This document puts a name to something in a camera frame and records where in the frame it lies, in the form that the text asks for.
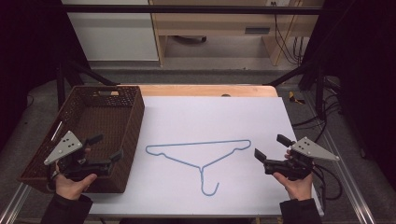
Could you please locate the black metal frame bar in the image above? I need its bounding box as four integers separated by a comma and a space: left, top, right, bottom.
59, 4, 325, 16

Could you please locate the bundle of black cables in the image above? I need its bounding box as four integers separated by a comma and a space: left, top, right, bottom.
270, 1, 307, 66

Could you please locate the person's right hand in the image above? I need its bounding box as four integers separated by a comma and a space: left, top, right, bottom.
272, 149, 314, 202

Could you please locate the white sheet on table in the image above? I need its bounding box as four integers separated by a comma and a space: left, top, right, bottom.
83, 95, 325, 217

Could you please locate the black metal stand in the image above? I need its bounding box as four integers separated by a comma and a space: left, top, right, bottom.
262, 60, 328, 120
55, 59, 120, 110

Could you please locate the person's left hand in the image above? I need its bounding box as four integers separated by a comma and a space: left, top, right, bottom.
54, 147, 98, 201

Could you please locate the wooden desk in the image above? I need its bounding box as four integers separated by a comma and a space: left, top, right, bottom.
148, 0, 325, 67

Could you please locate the white cabinet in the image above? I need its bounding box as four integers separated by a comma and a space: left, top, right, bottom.
61, 0, 160, 63

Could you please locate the yellow and black tape piece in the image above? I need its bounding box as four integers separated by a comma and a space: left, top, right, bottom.
288, 91, 306, 105

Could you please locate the blue wire clothes hanger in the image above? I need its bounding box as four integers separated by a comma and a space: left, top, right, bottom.
145, 139, 252, 197

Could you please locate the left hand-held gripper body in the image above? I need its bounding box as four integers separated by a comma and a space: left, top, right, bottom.
43, 130, 113, 183

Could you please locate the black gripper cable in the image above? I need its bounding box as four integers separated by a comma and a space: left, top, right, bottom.
311, 162, 344, 213

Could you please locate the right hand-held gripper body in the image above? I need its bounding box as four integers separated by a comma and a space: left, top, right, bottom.
263, 136, 341, 181

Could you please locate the brown woven basket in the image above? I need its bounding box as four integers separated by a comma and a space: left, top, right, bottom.
17, 85, 146, 194

